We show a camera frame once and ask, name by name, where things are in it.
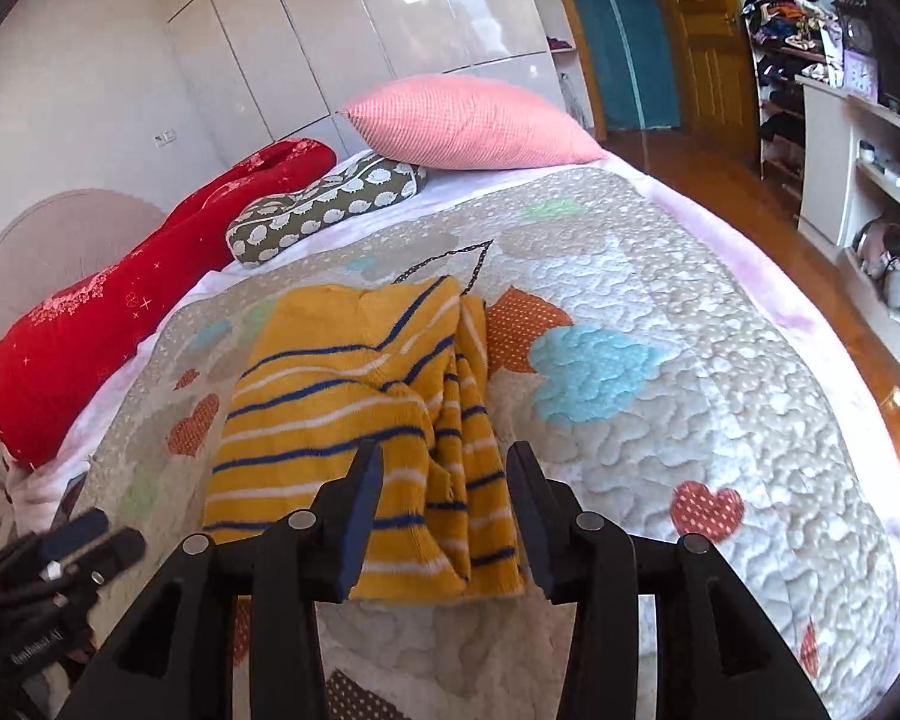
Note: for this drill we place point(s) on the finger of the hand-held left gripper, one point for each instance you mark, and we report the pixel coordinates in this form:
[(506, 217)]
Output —
[(71, 531), (116, 549)]

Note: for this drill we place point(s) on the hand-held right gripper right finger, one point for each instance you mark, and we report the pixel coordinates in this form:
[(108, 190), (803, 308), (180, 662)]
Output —
[(529, 517)]

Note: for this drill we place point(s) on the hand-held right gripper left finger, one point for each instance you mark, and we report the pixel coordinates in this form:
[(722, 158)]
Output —
[(360, 510)]

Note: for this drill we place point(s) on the yellow striped sweater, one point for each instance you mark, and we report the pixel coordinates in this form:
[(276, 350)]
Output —
[(322, 390)]

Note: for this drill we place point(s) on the cluttered clothes rack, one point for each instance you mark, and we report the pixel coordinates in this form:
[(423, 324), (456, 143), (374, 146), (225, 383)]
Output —
[(784, 15)]

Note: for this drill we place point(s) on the dark smartphone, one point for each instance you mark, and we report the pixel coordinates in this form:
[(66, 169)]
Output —
[(69, 499)]

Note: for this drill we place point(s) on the heart patterned quilt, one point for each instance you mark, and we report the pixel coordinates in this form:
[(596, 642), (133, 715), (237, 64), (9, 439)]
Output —
[(682, 427)]

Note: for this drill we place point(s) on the red bolster pillow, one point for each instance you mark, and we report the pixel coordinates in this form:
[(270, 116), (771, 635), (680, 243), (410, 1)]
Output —
[(120, 315)]

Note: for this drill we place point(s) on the olive sheep print pillow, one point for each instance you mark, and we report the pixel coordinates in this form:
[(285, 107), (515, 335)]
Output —
[(322, 202)]

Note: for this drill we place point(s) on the pink pillow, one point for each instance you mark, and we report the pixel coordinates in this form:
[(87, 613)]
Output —
[(465, 124)]

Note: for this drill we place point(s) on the white desk shelf unit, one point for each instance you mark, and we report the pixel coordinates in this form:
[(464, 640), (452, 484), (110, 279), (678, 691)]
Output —
[(825, 157)]

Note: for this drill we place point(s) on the white open shelf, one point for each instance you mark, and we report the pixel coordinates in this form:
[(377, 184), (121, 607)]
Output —
[(562, 30)]

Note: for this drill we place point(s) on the white glossy wardrobe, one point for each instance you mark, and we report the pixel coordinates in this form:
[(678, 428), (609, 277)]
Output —
[(390, 7)]

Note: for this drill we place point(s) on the wooden door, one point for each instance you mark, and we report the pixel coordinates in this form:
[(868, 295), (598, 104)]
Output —
[(709, 37)]

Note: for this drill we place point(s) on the purple clock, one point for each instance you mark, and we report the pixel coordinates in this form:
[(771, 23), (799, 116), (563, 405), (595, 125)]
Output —
[(861, 75)]

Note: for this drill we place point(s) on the wall socket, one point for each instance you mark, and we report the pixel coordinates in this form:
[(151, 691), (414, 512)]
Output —
[(165, 138)]

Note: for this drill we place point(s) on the teal wall panel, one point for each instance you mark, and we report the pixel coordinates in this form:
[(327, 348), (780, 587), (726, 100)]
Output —
[(622, 37)]

